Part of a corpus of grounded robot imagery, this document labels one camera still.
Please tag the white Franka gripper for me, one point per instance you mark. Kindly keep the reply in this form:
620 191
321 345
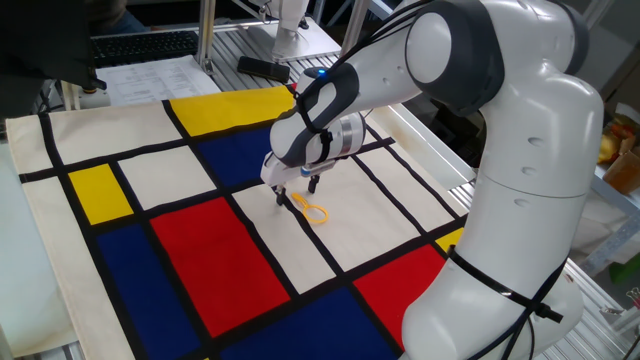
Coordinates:
275 175

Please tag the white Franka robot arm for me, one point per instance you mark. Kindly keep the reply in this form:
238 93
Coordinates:
525 200

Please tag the Mondrian pattern colour-block cloth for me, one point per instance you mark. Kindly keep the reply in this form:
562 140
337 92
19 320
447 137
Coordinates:
215 260

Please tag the black phone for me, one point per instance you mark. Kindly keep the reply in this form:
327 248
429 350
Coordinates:
263 69

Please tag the white printed paper sheets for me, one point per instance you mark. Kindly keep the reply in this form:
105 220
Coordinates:
155 80

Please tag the black computer keyboard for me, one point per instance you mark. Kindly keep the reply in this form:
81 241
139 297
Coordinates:
145 47

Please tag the brown cardboard box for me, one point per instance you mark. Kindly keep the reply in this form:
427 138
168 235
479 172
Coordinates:
625 172

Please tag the green plastic object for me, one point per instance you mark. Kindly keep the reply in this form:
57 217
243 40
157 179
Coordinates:
625 270

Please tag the silver wrist camera blue cap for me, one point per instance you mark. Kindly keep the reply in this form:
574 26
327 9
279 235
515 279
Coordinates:
320 167

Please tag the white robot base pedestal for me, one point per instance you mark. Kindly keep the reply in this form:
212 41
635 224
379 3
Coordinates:
290 40

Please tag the aluminium frame post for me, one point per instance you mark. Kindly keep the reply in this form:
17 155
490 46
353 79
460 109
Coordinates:
356 20
206 35

